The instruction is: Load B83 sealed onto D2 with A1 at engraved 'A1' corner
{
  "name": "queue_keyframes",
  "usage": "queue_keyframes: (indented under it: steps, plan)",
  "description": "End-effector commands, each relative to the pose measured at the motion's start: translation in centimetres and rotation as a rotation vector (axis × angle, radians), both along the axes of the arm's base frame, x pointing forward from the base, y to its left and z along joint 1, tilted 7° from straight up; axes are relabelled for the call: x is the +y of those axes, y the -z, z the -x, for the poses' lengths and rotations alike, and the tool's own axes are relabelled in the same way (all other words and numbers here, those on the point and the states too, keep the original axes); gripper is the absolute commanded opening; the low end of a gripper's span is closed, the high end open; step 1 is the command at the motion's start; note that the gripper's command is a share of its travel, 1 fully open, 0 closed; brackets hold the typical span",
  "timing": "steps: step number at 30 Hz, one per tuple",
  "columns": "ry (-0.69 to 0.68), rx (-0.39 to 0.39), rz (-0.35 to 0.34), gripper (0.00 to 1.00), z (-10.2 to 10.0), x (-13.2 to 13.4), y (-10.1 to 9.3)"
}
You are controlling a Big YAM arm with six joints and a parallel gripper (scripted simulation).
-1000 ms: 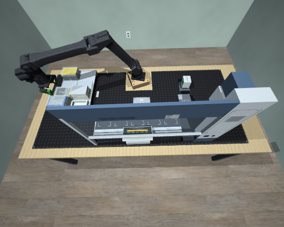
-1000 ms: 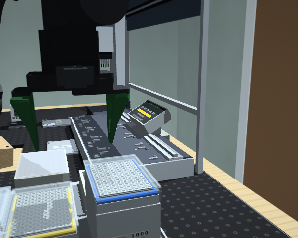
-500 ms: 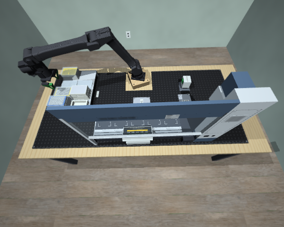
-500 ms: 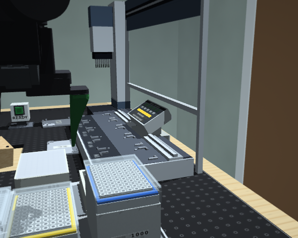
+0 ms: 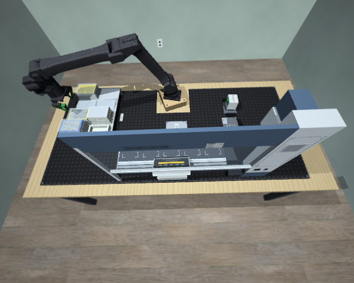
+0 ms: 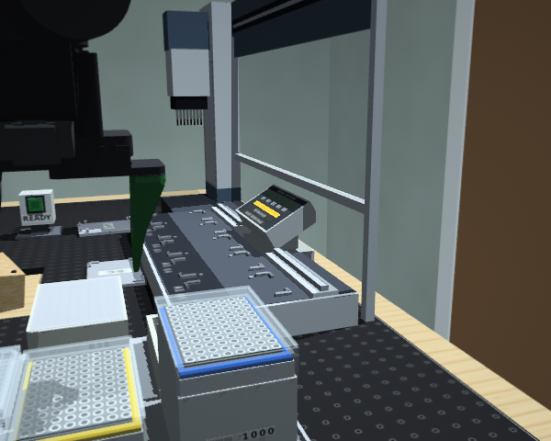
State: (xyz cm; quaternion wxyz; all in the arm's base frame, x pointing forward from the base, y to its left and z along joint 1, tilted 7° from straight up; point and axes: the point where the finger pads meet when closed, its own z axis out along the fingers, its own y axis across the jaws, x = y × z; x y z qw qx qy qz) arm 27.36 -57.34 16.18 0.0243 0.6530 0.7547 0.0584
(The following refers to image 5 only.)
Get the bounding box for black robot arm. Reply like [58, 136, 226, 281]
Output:
[22, 33, 182, 101]

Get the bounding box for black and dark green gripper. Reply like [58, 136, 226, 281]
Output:
[50, 83, 73, 111]

